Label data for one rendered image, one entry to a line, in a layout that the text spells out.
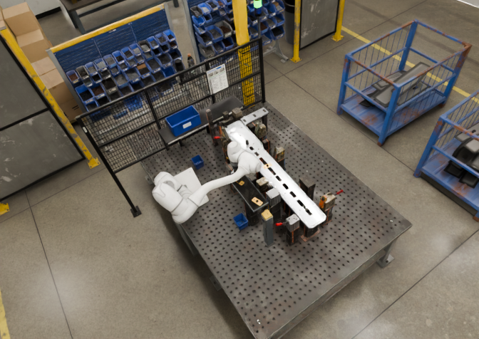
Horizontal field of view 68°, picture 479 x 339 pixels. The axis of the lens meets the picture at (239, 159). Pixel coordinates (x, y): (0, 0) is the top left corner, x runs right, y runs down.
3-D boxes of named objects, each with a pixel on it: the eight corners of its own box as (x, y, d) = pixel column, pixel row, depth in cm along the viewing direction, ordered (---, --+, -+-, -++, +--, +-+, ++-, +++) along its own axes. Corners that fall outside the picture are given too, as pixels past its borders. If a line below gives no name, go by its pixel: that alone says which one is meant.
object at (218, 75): (229, 87, 372) (225, 62, 348) (210, 95, 366) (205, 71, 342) (228, 86, 373) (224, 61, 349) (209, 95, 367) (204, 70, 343)
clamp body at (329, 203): (334, 219, 311) (339, 196, 283) (321, 228, 307) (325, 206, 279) (326, 211, 317) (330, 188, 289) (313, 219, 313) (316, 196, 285)
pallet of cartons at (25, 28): (67, 77, 614) (34, 21, 534) (20, 95, 593) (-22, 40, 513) (53, 46, 685) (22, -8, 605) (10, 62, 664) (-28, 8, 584)
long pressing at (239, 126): (331, 216, 281) (331, 215, 280) (308, 231, 275) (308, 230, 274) (239, 120, 362) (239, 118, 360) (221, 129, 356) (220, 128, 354)
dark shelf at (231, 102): (244, 107, 371) (244, 105, 369) (167, 145, 347) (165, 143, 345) (234, 96, 384) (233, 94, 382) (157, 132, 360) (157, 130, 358)
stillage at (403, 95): (397, 77, 527) (415, 18, 454) (444, 106, 481) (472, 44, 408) (336, 112, 493) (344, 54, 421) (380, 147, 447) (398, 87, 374)
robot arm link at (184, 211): (199, 208, 248) (185, 196, 246) (183, 228, 245) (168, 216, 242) (197, 206, 261) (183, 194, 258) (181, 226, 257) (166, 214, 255)
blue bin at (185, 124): (202, 123, 358) (199, 114, 348) (174, 137, 349) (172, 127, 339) (194, 114, 367) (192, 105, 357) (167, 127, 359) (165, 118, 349)
